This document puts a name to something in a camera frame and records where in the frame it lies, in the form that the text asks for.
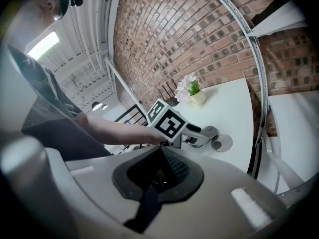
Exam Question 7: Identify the round grey cable grommet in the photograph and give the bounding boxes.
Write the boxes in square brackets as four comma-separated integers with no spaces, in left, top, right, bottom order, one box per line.
[211,134,233,152]

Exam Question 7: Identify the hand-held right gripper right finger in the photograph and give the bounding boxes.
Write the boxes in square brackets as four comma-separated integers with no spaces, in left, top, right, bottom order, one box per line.
[139,147,287,239]

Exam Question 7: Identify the pale pink flowers in pot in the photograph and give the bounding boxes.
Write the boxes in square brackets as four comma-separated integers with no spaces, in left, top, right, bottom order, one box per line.
[173,72,207,107]

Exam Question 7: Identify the black metal railing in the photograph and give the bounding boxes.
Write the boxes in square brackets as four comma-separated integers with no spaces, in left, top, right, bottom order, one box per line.
[114,103,150,151]

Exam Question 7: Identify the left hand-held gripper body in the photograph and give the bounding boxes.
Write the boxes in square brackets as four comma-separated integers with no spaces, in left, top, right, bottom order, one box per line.
[146,98,188,149]

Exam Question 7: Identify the person's left forearm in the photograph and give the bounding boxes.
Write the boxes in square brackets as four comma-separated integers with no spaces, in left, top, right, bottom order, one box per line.
[74,112,167,146]

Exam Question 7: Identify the person's head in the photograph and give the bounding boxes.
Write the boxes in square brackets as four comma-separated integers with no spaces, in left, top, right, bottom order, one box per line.
[14,0,68,42]

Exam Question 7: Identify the black router with antennas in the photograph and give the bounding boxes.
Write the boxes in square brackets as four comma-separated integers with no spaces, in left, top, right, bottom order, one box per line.
[158,80,180,107]

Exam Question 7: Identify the person's torso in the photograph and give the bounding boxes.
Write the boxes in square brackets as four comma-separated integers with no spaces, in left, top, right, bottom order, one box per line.
[8,43,113,161]

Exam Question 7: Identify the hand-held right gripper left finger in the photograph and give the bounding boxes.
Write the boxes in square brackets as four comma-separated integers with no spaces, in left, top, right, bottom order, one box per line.
[64,146,162,239]

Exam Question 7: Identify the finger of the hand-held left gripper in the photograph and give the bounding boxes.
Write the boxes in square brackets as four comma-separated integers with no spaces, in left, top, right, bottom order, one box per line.
[185,134,210,148]
[185,124,202,133]

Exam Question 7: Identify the grey computer mouse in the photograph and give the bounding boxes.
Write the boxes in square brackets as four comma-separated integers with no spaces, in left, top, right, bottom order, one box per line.
[201,125,220,139]

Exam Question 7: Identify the long ceiling light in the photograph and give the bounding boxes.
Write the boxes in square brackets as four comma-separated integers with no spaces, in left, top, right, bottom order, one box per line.
[27,31,60,61]

